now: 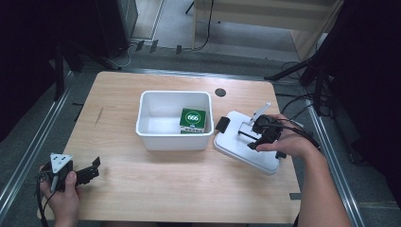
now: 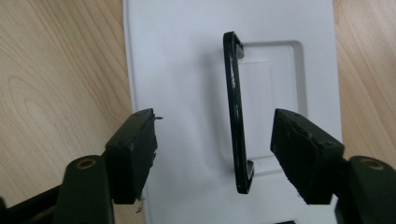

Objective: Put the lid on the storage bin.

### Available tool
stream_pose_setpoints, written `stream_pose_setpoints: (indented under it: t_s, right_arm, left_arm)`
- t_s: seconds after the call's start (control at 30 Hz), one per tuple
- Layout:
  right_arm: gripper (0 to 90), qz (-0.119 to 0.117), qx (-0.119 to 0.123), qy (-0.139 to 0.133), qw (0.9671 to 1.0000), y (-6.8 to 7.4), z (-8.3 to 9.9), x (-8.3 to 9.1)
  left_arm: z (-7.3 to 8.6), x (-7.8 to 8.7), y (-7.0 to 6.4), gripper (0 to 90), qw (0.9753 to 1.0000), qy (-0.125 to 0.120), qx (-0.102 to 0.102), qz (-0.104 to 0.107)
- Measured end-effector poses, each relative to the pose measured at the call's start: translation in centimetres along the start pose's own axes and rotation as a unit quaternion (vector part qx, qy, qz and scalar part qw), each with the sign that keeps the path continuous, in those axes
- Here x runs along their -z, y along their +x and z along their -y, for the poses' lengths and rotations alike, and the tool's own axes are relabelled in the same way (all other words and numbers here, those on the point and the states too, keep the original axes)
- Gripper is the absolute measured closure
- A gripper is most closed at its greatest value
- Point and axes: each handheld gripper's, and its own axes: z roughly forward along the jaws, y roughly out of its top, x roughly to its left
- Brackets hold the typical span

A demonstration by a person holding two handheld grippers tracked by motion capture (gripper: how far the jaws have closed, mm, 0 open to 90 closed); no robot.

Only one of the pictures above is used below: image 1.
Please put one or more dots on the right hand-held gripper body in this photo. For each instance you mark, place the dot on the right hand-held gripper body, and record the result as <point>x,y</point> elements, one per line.
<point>268,126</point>

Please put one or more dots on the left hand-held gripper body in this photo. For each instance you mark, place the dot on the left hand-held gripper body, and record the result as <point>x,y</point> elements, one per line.
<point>60,168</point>

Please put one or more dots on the green cube carton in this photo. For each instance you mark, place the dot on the green cube carton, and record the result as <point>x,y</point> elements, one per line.
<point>193,119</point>

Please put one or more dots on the white plastic storage box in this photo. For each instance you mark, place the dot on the white plastic storage box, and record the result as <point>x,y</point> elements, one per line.
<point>160,138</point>

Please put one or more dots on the person's right hand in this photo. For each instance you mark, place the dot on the person's right hand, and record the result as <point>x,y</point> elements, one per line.
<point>290,142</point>

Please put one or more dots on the person's left hand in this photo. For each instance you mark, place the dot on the person's left hand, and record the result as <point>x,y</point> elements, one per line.
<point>63,205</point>

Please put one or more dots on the black round table grommet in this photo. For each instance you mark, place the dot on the black round table grommet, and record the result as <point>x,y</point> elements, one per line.
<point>220,92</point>

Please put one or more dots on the grey tape piece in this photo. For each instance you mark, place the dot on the grey tape piece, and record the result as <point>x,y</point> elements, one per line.
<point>295,196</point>

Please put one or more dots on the black metal stand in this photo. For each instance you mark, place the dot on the black metal stand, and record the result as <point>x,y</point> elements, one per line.
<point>318,78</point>

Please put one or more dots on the black tape strip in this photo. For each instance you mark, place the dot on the black tape strip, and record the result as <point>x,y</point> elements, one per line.
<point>178,49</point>
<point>140,45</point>
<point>153,46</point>

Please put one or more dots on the light wooden cabinet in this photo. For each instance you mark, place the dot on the light wooden cabinet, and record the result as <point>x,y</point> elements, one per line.
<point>252,15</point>

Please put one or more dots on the dark cabinet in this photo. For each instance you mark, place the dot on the dark cabinet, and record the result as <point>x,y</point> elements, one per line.
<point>119,25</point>

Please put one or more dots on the metal floor rail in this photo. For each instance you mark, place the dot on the metal floor rail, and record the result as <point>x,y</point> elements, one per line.
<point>34,145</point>
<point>334,157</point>

